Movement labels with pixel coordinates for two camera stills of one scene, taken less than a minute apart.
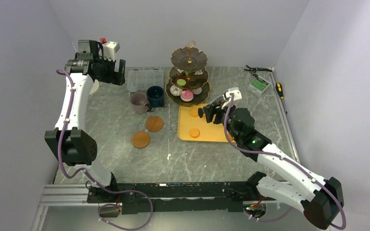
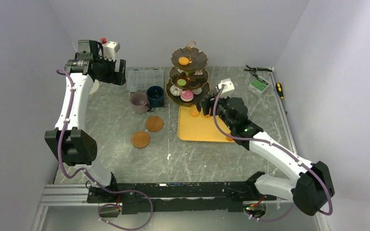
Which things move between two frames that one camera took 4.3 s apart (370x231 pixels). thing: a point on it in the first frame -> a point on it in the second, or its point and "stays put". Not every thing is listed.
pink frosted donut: x=187 y=95 stays put
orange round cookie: x=194 y=133 -> x=183 y=61
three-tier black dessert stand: x=188 y=85 stays put
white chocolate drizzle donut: x=175 y=91 stays put
